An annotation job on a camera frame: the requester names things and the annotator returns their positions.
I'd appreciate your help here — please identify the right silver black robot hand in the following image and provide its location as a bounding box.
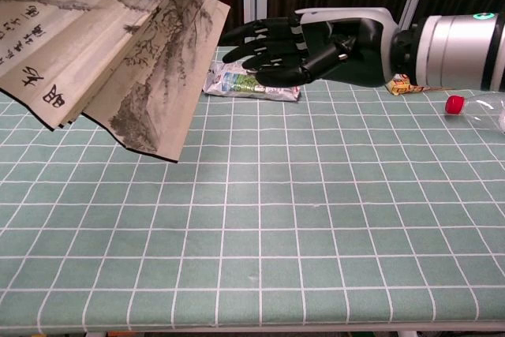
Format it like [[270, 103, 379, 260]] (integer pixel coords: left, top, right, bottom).
[[219, 6, 398, 88]]

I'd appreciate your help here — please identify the painted paper folding fan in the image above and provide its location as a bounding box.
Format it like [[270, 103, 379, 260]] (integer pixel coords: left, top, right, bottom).
[[0, 0, 238, 164]]

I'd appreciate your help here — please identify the orange yellow food box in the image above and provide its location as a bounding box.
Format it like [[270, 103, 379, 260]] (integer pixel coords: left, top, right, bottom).
[[384, 73, 455, 96]]

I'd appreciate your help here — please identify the white green snack packet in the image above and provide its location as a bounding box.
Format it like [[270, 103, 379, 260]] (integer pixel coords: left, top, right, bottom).
[[202, 59, 302, 103]]

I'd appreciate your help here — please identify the clear bottle red label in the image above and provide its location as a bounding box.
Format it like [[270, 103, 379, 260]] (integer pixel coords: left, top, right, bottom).
[[444, 91, 505, 135]]

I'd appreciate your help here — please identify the green checked tablecloth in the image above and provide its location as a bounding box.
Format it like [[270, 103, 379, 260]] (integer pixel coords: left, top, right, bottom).
[[0, 46, 505, 334]]

